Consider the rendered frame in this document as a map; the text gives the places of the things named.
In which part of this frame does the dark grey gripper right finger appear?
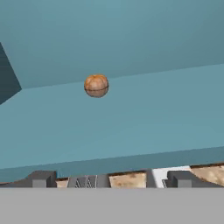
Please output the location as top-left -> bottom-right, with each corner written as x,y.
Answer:
162,170 -> 224,189

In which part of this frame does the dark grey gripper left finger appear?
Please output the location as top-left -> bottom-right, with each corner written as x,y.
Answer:
0,170 -> 58,189

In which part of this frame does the teal open cabinet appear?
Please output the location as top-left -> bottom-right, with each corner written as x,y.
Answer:
0,0 -> 224,184

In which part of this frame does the white flat object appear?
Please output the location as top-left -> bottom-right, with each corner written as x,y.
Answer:
146,165 -> 193,189

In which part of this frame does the grey ribbed object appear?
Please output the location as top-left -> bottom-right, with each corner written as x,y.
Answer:
66,174 -> 111,189

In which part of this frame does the orange tangerine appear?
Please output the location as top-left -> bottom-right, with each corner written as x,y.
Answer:
83,73 -> 110,99

